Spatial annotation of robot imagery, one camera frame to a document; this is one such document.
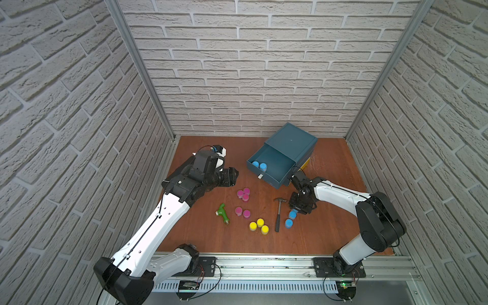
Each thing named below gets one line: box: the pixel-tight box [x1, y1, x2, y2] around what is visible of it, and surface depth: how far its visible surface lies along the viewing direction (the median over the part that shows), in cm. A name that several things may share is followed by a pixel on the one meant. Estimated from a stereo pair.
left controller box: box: [176, 280, 201, 301], surface depth 71 cm
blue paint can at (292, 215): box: [288, 210, 297, 220], surface depth 87 cm
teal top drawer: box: [246, 142, 297, 190], surface depth 86 cm
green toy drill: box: [214, 202, 231, 225], surface depth 88 cm
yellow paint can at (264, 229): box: [260, 224, 270, 236], surface depth 83 cm
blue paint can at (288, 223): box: [284, 217, 294, 229], surface depth 85 cm
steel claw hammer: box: [273, 197, 287, 233], surface depth 89 cm
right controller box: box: [335, 280, 357, 300], surface depth 72 cm
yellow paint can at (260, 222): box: [256, 217, 265, 228], surface depth 85 cm
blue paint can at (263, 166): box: [258, 162, 268, 173], surface depth 87 cm
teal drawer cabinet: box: [248, 122, 319, 190], surface depth 87 cm
